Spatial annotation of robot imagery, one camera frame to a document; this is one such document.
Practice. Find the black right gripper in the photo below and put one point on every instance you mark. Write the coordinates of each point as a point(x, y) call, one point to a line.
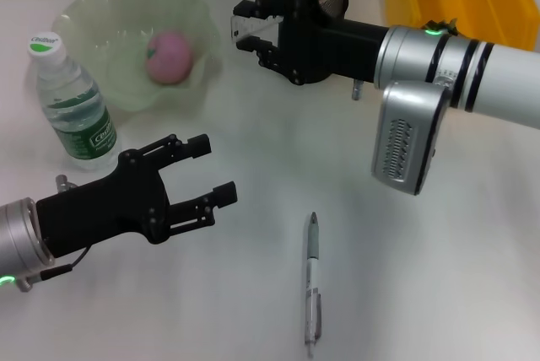
point(333, 49)

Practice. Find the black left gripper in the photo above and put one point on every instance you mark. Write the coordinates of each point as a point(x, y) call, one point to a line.
point(105, 209)

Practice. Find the clear plastic ruler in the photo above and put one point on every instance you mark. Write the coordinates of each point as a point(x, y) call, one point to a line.
point(253, 28)

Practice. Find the pink toy peach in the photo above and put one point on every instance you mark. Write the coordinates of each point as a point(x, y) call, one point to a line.
point(171, 61)

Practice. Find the clear green-label water bottle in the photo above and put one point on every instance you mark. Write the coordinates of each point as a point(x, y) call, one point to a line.
point(71, 95)

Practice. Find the green plastic wrapper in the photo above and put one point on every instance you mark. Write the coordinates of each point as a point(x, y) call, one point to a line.
point(443, 24)

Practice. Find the translucent green fruit plate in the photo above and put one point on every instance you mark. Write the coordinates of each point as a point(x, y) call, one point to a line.
point(126, 11)

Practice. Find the grey white pen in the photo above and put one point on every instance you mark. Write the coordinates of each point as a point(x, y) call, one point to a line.
point(311, 293)

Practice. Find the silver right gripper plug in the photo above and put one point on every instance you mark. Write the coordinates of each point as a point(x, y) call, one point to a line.
point(357, 90)

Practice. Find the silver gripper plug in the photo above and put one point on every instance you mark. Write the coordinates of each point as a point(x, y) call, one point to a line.
point(357, 90)
point(64, 184)

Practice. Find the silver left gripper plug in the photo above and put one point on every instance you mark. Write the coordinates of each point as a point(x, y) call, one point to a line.
point(64, 184)

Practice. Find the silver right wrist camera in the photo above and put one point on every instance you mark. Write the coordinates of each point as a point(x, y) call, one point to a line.
point(405, 141)

